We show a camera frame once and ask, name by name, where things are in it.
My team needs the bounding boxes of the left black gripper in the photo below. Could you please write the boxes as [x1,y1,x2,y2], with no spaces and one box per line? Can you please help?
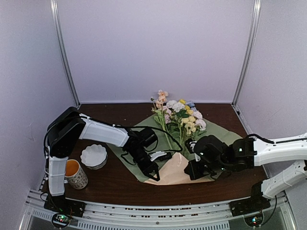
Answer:
[129,148,160,182]

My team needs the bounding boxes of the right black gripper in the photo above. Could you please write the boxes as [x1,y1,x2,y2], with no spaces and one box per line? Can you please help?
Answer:
[185,160,228,181]

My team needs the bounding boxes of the pink and green wrapping paper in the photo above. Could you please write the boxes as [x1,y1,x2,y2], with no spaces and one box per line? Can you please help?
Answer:
[108,120,241,185]

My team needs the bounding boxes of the pink rose stem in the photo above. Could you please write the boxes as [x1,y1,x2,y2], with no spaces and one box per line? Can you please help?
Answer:
[165,99,186,133]
[189,110,207,140]

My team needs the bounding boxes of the cream yellow rose spray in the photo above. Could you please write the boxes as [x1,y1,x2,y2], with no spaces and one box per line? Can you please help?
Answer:
[178,116,197,147]

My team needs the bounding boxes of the yellow flower stem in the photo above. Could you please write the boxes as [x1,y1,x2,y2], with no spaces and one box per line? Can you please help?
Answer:
[178,99,195,149]

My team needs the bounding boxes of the blue flower stem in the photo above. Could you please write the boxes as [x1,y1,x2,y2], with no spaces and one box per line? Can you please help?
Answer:
[186,101,197,111]

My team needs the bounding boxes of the peach blossom stem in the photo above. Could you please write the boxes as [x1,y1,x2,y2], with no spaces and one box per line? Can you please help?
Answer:
[150,90,176,149]

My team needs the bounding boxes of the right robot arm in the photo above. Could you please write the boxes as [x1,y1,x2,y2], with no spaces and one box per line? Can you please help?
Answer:
[184,134,307,212]

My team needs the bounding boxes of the white scalloped bowl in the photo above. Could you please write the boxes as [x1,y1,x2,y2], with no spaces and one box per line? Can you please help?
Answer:
[80,144,108,170]

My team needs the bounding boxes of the patterned mug with orange inside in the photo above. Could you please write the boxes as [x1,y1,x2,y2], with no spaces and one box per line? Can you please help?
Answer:
[65,159,88,190]

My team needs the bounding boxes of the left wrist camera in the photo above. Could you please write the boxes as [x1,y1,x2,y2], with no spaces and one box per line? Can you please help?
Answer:
[149,151,172,161]

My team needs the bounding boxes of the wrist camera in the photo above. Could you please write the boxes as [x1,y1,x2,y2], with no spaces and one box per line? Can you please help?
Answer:
[185,138,200,161]
[149,151,172,161]

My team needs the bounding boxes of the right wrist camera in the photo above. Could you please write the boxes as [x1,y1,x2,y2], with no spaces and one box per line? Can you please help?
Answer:
[185,138,200,161]

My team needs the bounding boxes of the aluminium front rail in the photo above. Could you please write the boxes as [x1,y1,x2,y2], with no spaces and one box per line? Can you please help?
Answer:
[23,186,292,230]

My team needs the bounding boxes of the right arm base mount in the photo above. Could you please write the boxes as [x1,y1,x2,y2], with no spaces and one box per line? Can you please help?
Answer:
[229,197,271,228]

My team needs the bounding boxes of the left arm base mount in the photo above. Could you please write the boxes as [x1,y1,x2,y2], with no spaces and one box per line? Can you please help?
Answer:
[44,199,86,229]

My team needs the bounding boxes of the right aluminium frame post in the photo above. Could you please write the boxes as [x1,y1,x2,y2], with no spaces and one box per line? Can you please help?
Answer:
[232,0,261,108]

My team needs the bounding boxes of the aluminium frame post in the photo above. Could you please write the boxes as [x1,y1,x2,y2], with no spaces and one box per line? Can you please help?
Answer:
[232,0,261,108]
[50,0,81,108]

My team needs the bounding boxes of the left aluminium frame post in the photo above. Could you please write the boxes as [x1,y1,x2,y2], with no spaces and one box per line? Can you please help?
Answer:
[50,0,81,108]

